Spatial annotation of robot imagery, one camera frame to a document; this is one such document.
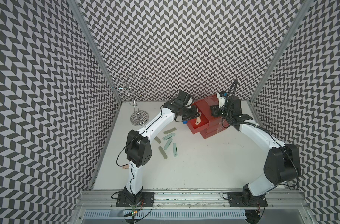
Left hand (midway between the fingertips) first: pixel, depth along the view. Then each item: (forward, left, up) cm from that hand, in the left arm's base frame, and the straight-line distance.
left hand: (199, 116), depth 83 cm
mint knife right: (-13, +15, -21) cm, 29 cm away
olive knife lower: (-13, +23, -21) cm, 34 cm away
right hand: (+6, -8, -1) cm, 10 cm away
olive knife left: (-3, +28, -22) cm, 35 cm away
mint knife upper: (-4, +21, -19) cm, 29 cm away
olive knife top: (+1, +19, -17) cm, 25 cm away
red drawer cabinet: (-5, -9, 0) cm, 11 cm away
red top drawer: (-7, -2, -1) cm, 7 cm away
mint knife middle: (-8, +20, -20) cm, 29 cm away
